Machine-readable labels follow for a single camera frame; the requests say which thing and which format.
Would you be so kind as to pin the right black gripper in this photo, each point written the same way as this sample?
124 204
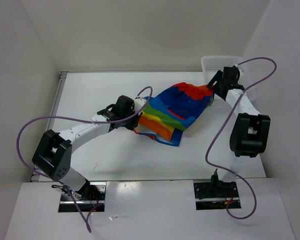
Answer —
216 78

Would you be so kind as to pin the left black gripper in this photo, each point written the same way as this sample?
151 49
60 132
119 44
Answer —
135 123

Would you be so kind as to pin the rainbow striped shorts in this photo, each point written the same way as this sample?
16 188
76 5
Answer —
170 113

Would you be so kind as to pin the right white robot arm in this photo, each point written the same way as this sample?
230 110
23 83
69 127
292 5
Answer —
250 131

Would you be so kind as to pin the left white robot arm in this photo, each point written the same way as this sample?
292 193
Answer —
54 152

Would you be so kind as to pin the white plastic basket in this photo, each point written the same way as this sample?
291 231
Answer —
212 63

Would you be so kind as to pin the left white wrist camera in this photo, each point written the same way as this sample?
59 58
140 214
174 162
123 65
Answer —
139 103

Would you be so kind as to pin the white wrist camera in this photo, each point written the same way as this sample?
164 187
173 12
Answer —
240 67
139 103

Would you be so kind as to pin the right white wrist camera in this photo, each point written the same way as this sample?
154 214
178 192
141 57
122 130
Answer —
240 67

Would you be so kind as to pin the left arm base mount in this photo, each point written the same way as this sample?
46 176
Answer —
95 201

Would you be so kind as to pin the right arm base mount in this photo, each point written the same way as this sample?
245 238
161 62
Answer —
207 199

